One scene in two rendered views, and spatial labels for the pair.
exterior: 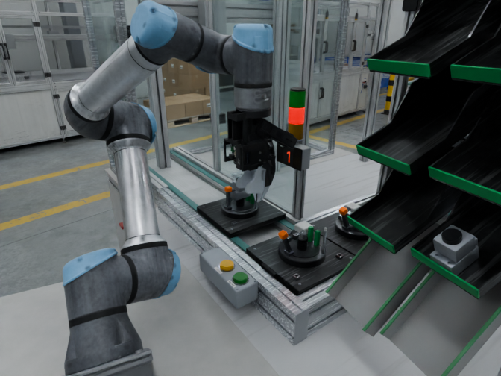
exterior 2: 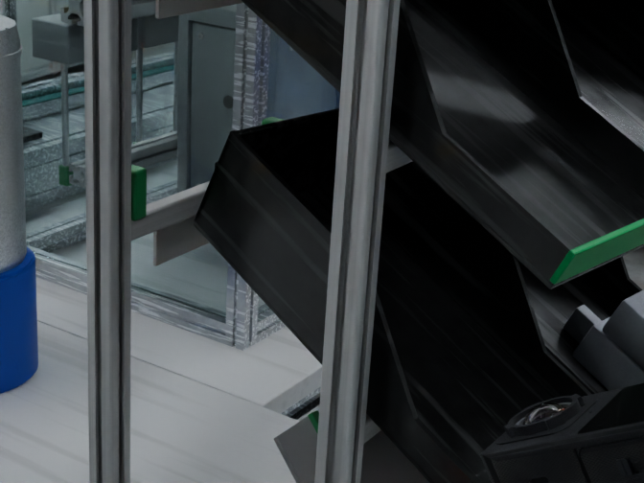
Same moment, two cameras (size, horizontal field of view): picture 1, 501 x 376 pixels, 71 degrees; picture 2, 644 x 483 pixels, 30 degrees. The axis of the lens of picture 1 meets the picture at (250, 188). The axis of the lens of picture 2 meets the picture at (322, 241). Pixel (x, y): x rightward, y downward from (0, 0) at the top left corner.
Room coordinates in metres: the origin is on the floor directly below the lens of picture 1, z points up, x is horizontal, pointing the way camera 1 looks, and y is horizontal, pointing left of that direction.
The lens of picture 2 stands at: (0.98, 0.22, 1.57)
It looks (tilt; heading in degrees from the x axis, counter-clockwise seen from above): 21 degrees down; 247
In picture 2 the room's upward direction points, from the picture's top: 4 degrees clockwise
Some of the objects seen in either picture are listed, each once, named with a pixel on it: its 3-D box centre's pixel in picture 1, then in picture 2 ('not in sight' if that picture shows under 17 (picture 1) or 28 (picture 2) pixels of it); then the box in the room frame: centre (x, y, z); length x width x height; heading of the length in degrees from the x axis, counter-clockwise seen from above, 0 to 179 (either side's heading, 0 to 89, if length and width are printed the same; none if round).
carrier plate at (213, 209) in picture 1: (240, 212); not in sight; (1.15, 0.04, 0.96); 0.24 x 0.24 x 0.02; 35
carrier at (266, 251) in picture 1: (303, 241); not in sight; (0.87, -0.15, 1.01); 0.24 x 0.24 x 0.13; 35
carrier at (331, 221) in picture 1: (357, 218); not in sight; (1.02, -0.35, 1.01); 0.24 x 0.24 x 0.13; 35
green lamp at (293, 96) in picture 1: (297, 98); not in sight; (1.10, -0.14, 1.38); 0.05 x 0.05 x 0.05
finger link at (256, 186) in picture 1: (256, 186); not in sight; (0.69, -0.01, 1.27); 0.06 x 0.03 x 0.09; 125
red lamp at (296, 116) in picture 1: (296, 114); not in sight; (1.10, -0.14, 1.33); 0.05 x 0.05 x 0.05
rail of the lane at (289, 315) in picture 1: (213, 243); not in sight; (1.01, 0.13, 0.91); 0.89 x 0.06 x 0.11; 35
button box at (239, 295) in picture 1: (227, 274); not in sight; (0.82, 0.07, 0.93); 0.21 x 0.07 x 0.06; 35
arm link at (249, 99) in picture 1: (253, 98); not in sight; (0.71, -0.01, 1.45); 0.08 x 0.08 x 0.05
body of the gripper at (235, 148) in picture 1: (250, 138); not in sight; (0.70, 0.00, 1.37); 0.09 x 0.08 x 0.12; 125
